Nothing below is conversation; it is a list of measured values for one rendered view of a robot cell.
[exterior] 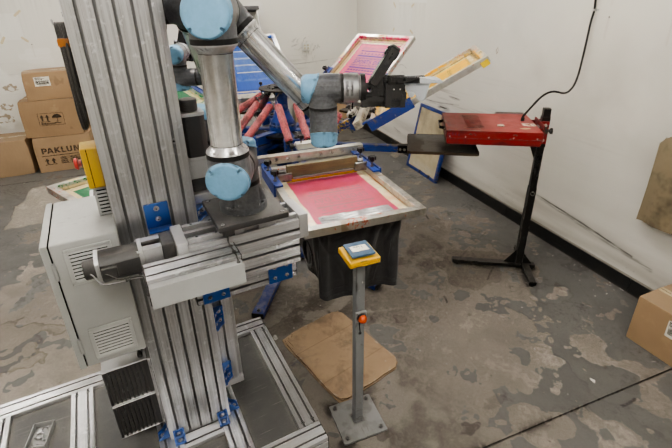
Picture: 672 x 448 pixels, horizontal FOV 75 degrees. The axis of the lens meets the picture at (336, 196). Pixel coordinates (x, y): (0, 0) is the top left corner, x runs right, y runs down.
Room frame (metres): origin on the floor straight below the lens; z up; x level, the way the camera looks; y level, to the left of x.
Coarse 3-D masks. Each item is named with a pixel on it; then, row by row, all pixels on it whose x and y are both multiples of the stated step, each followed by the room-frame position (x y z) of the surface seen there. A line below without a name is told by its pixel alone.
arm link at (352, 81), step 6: (348, 78) 1.13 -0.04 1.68; (354, 78) 1.13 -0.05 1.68; (360, 78) 1.14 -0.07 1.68; (348, 84) 1.12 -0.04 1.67; (354, 84) 1.12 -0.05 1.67; (360, 84) 1.12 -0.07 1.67; (348, 90) 1.12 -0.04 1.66; (354, 90) 1.11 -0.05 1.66; (360, 90) 1.12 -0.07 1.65; (348, 96) 1.12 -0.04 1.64; (354, 96) 1.12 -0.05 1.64; (360, 96) 1.13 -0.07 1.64
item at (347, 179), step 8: (328, 176) 2.26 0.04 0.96; (336, 176) 2.25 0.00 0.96; (344, 176) 2.25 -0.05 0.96; (352, 176) 2.25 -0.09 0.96; (336, 184) 2.14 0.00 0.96; (344, 184) 2.14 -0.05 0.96; (352, 184) 2.14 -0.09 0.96; (360, 184) 2.14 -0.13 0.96; (368, 184) 2.13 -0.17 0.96; (368, 192) 2.03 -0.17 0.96; (376, 192) 2.03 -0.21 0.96; (384, 200) 1.93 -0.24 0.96; (360, 208) 1.85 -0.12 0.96
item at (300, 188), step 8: (288, 184) 2.15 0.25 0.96; (296, 184) 2.15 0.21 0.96; (304, 184) 2.15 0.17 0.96; (312, 184) 2.15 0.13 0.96; (320, 184) 2.14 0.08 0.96; (328, 184) 2.14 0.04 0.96; (296, 192) 2.04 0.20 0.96; (304, 192) 2.04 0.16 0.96; (304, 200) 1.95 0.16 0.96; (312, 208) 1.86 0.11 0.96; (312, 216) 1.77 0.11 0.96; (320, 216) 1.77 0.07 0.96
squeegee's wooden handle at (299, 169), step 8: (320, 160) 2.23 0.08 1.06; (328, 160) 2.23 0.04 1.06; (336, 160) 2.25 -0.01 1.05; (344, 160) 2.26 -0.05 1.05; (352, 160) 2.28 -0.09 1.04; (288, 168) 2.15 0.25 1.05; (296, 168) 2.17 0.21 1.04; (304, 168) 2.18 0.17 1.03; (312, 168) 2.20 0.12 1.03; (320, 168) 2.21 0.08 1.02; (328, 168) 2.23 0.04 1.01; (336, 168) 2.25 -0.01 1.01; (344, 168) 2.26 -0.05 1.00
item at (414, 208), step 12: (276, 168) 2.30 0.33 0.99; (384, 180) 2.10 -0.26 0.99; (276, 192) 2.02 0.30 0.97; (396, 192) 1.97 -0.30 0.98; (408, 204) 1.85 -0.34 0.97; (420, 204) 1.81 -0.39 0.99; (372, 216) 1.70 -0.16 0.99; (384, 216) 1.70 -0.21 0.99; (396, 216) 1.72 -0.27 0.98; (408, 216) 1.74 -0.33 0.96; (312, 228) 1.60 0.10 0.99; (324, 228) 1.60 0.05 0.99; (336, 228) 1.62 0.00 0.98; (348, 228) 1.64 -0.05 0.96
